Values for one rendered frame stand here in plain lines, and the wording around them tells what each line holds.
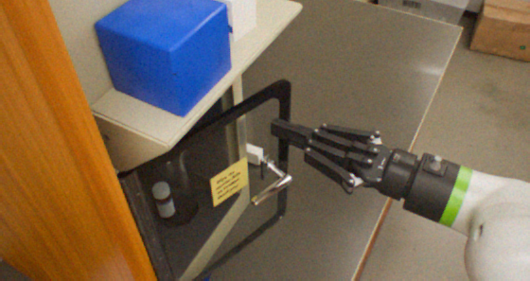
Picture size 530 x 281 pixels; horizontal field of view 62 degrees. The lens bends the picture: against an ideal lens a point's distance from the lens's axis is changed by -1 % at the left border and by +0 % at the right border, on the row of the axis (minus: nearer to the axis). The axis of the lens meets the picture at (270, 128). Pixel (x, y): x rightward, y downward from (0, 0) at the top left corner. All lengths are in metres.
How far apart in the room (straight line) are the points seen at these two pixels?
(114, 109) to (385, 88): 1.05
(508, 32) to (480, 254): 2.89
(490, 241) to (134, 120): 0.41
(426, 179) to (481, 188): 0.07
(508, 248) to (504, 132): 2.36
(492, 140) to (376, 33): 1.33
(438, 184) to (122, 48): 0.45
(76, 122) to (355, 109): 1.05
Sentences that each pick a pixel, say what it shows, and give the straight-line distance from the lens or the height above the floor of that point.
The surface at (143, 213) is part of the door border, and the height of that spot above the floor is 1.30.
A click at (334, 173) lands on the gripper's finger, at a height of 1.32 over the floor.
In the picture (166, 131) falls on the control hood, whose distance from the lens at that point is 0.48.
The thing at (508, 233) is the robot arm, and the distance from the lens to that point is 0.56.
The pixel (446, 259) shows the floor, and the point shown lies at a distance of 2.24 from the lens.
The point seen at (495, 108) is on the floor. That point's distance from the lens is 3.04.
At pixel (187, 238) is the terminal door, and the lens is 0.81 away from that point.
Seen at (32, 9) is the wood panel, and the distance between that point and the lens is 0.34.
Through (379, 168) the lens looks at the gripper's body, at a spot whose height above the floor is 1.32.
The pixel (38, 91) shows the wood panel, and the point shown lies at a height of 1.63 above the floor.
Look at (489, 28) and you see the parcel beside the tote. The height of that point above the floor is 0.19.
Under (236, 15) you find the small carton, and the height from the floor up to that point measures 1.55.
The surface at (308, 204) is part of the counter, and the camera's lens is 1.11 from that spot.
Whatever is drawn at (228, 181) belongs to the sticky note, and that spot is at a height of 1.24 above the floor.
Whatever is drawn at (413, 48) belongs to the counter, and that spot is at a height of 0.94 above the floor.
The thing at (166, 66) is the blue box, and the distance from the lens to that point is 0.45.
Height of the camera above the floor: 1.85
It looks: 45 degrees down
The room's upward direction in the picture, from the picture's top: straight up
